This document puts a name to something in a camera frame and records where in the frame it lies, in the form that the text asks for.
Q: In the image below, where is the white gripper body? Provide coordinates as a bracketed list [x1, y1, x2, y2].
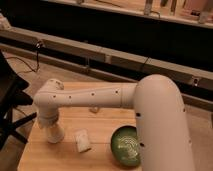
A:
[37, 114, 59, 129]

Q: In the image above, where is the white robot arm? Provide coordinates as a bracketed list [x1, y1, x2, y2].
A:
[34, 74, 195, 171]

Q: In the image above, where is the black office chair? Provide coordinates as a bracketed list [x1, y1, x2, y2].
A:
[0, 50, 37, 150]

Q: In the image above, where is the green bowl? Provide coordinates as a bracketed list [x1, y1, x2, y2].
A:
[110, 125, 140, 167]

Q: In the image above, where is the black cable on floor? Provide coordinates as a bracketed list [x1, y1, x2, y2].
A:
[4, 41, 44, 75]

